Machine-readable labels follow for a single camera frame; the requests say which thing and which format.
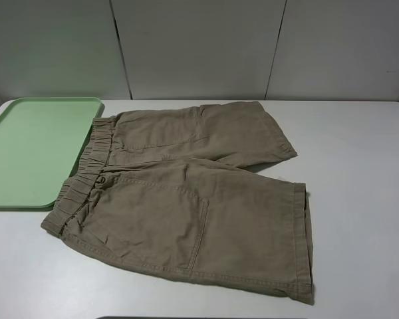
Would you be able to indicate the khaki shorts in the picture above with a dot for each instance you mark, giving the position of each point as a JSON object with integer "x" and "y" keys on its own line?
{"x": 169, "y": 193}

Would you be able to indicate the light green plastic tray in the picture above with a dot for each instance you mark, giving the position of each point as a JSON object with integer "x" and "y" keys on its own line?
{"x": 40, "y": 142}

